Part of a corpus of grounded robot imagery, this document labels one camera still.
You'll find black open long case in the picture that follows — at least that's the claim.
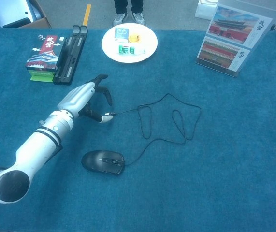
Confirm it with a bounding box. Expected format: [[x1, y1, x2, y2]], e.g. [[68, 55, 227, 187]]
[[52, 25, 89, 86]]

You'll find silver grey device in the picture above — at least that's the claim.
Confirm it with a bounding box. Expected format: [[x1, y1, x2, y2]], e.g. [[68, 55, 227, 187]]
[[0, 0, 44, 28]]

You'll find white round plate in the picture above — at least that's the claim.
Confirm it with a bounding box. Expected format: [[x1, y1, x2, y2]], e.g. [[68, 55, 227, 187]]
[[101, 23, 159, 64]]

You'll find black trouser leg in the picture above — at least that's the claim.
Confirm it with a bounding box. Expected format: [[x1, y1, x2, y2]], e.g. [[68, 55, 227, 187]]
[[131, 0, 145, 14], [114, 0, 129, 15]]

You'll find yellow floor tape strip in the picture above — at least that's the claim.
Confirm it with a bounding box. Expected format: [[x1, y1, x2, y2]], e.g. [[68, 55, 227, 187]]
[[82, 4, 92, 26]]

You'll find green flat box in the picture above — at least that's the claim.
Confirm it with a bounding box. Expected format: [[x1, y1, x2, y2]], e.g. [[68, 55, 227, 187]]
[[29, 70, 57, 84]]

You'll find white blue snack packet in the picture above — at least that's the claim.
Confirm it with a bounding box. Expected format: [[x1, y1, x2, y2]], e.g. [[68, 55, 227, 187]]
[[114, 27, 131, 42]]

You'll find black computer mouse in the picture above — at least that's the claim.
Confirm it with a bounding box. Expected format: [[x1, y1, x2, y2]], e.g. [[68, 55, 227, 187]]
[[81, 149, 126, 176]]

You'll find palace print gift box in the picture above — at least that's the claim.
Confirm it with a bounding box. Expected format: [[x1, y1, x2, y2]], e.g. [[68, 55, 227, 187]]
[[25, 34, 67, 72]]

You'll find white box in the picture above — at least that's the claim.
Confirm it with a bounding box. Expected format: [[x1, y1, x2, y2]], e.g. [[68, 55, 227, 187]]
[[194, 0, 219, 21]]

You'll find grey sneaker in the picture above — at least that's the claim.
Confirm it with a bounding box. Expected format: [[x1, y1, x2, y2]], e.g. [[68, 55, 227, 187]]
[[131, 12, 147, 27], [112, 12, 129, 27]]

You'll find black mouse cable with plug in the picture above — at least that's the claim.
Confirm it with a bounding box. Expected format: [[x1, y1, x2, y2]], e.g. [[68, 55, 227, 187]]
[[104, 93, 203, 167]]

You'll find acrylic palace picture stand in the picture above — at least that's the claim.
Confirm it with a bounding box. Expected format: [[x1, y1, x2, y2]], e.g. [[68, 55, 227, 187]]
[[194, 3, 274, 78]]

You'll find blue table cloth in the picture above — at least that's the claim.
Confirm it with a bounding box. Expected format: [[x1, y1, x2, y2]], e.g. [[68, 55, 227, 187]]
[[0, 27, 276, 232]]

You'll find orange round snack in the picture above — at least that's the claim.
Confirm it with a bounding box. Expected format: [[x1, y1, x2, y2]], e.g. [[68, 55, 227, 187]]
[[128, 33, 142, 44]]

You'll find brown cardboard box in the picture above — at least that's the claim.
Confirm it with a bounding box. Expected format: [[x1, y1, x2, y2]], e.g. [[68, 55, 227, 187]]
[[0, 0, 53, 29]]

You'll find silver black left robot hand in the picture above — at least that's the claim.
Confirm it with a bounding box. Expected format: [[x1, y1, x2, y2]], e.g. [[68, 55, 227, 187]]
[[57, 74, 114, 124]]

